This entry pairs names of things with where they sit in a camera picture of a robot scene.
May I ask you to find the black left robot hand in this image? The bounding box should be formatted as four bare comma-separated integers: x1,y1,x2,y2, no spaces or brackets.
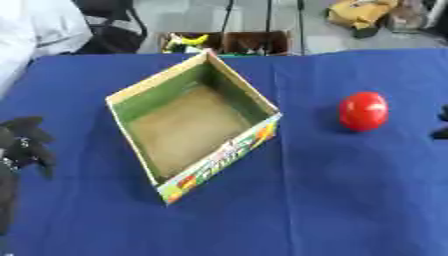
0,115,58,234

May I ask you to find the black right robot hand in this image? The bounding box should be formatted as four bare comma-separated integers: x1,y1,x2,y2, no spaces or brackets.
428,104,448,140

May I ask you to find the cardboard box with green inside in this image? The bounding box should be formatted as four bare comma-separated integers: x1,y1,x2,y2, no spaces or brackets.
103,48,284,206

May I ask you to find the brown cardboard box with toys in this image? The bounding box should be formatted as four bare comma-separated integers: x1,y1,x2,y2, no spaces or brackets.
155,30,294,57

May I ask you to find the red toy apple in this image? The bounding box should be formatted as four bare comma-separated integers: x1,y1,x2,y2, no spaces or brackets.
337,91,391,133

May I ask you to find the person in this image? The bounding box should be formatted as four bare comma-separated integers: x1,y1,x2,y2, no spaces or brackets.
0,0,95,100

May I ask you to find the yellow bag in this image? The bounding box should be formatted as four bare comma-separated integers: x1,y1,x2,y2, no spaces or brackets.
323,0,403,38

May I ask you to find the black chair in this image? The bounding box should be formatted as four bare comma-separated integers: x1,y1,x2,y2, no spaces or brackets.
70,0,149,55

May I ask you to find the black tripod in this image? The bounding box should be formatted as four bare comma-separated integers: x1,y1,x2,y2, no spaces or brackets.
218,0,308,56

